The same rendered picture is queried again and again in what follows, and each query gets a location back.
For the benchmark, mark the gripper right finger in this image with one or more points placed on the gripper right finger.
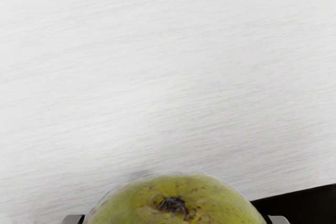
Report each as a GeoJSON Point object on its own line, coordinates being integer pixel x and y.
{"type": "Point", "coordinates": [278, 220]}

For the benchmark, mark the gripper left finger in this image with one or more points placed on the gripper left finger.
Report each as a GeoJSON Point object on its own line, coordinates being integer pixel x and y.
{"type": "Point", "coordinates": [73, 219]}

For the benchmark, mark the green apple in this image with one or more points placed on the green apple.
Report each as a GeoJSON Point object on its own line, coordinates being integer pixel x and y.
{"type": "Point", "coordinates": [173, 195]}

